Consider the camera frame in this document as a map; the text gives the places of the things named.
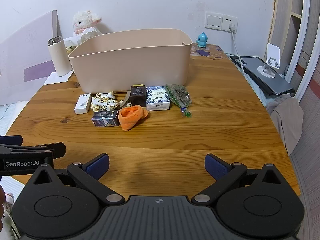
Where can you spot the grey clothing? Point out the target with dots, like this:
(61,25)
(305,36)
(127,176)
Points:
(287,120)

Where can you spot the white paper napkin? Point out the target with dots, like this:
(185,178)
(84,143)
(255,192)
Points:
(56,79)

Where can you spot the black box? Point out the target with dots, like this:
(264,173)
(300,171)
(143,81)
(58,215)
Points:
(138,96)

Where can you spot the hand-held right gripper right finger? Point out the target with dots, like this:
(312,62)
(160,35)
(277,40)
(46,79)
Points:
(216,168)

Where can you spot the green dried herb packet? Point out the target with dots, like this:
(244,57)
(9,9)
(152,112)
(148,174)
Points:
(178,96)

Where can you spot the floral fabric scrunchie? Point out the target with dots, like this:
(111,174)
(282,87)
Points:
(103,102)

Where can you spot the white arched frame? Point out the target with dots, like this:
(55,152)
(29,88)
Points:
(303,30)

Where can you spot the white bedding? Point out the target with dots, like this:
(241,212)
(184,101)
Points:
(12,117)

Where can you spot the white power plug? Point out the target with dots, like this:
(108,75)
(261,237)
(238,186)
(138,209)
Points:
(232,27)

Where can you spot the grey laptop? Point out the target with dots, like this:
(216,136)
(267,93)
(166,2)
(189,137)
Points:
(270,85)

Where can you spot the beige plastic storage bin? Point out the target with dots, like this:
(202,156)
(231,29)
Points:
(130,65)

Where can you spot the floral table mat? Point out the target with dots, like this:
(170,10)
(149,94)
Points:
(207,52)

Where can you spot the white and purple board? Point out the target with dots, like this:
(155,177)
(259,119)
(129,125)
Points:
(25,50)

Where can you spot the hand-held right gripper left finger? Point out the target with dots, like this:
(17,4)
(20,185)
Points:
(98,167)

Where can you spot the tissue box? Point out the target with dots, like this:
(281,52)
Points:
(70,47)

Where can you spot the white phone stand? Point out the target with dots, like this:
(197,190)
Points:
(272,51)

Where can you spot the beige spoon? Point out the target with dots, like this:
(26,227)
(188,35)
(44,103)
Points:
(127,99)

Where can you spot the dark blue box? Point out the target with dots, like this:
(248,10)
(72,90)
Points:
(105,118)

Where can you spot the beige shelf cabinet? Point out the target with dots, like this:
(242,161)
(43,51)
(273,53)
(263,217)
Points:
(285,17)

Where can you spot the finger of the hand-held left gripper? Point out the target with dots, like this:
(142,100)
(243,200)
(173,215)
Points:
(11,140)
(57,149)

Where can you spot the small white box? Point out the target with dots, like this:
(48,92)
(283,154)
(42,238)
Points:
(82,103)

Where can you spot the blue and white patterned box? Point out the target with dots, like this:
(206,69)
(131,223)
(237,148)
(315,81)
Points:
(158,97)

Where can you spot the white wall switch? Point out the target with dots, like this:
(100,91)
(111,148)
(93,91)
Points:
(213,20)

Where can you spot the blue toy figure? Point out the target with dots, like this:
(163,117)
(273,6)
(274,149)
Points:
(202,39)

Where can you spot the white wall socket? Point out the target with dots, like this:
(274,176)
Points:
(228,18)

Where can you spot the orange sock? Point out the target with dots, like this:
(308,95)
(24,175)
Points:
(130,118)

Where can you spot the white plush lamb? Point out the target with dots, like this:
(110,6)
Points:
(83,21)

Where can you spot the white thermos bottle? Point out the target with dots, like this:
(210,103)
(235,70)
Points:
(60,57)

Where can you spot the person's left forearm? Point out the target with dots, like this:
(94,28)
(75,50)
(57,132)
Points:
(2,205)

